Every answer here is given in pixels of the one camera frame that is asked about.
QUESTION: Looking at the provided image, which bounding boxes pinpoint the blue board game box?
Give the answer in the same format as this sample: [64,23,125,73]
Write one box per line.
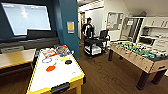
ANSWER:
[54,45,71,57]

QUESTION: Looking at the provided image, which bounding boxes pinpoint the orange plate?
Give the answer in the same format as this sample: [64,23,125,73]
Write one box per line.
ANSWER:
[45,64,57,73]

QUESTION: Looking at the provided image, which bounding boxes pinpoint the large light wooden table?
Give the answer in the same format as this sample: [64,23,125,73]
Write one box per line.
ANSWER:
[0,48,38,72]

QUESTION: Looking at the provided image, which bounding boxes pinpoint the black wheeled cart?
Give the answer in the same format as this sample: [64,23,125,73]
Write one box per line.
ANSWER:
[83,37,111,58]

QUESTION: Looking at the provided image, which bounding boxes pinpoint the large bright window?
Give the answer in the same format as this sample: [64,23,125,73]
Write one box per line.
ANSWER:
[1,2,52,36]

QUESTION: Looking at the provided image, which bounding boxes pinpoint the white kitchen wall cabinets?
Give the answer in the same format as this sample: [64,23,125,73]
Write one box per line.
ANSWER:
[143,16,168,29]

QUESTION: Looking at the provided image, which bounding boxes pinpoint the black bench cushion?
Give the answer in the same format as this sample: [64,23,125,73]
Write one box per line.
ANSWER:
[26,29,58,40]

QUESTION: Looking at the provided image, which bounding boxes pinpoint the white wall notice board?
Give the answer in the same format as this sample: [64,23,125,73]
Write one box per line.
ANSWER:
[106,12,124,32]

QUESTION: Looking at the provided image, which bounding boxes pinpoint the long dark wall bench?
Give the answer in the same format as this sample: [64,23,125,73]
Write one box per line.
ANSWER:
[0,36,58,51]

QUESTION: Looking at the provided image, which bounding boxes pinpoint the yellow wall poster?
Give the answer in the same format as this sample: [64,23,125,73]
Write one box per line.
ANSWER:
[66,20,76,34]

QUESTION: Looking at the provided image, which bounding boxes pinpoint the blue ring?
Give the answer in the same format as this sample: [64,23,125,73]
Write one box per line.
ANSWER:
[41,57,53,64]

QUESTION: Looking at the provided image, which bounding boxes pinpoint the grey vent panel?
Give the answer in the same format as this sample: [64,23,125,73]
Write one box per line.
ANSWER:
[0,45,16,54]

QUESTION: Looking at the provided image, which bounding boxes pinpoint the red board game box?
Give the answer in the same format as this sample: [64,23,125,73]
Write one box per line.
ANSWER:
[41,49,58,58]

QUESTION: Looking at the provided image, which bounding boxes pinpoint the foosball table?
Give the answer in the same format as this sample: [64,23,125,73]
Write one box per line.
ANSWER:
[107,39,168,91]

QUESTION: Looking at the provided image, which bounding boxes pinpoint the kitchen counter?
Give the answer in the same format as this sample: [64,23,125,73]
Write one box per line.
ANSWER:
[138,34,168,51]

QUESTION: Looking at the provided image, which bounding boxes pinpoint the person in black shirt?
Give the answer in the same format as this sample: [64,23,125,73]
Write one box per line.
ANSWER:
[81,17,96,41]

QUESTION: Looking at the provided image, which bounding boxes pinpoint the white yellow-edged air hockey table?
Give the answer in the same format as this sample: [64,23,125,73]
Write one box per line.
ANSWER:
[25,45,87,94]

